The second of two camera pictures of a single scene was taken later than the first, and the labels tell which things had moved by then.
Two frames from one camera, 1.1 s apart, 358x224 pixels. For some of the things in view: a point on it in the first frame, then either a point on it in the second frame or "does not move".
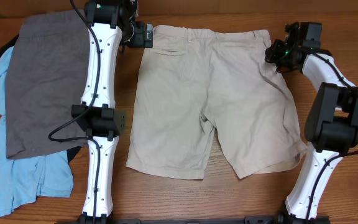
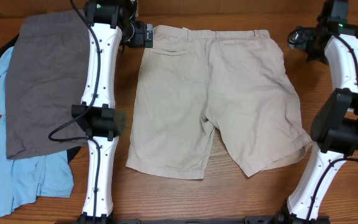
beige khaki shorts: (189, 82) does not move
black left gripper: (140, 40) does not move
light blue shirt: (13, 183) does not move
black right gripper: (271, 55) to (302, 35)
